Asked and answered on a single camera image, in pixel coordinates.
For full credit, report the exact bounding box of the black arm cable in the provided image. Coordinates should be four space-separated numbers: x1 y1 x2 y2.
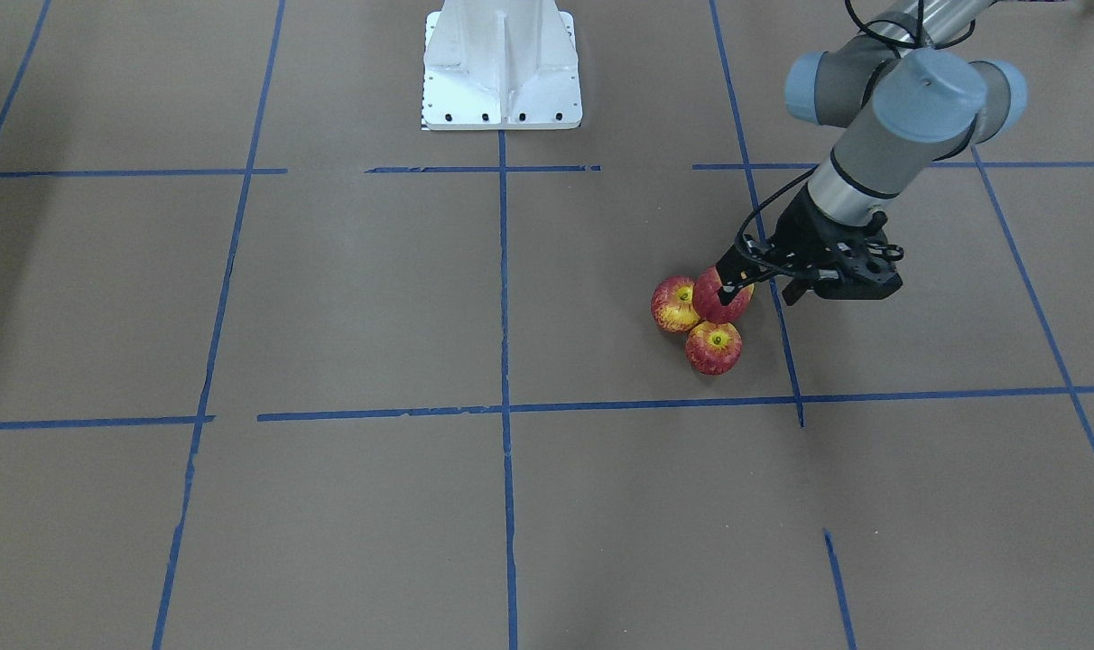
735 0 977 281

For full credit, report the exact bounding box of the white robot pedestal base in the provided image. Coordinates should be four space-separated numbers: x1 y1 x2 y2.
421 1 584 131

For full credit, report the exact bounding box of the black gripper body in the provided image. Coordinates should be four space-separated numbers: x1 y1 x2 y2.
761 188 859 285

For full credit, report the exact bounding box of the red yellow apple front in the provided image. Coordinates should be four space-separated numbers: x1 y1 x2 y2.
684 321 744 376

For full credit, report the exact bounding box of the dark red apple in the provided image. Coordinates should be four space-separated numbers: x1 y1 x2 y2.
693 266 755 324

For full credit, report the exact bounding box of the red yellow apple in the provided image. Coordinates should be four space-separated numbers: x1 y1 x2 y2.
650 275 702 333
684 321 744 376

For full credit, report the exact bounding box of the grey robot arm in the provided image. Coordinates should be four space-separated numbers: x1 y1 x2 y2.
715 1 1027 302

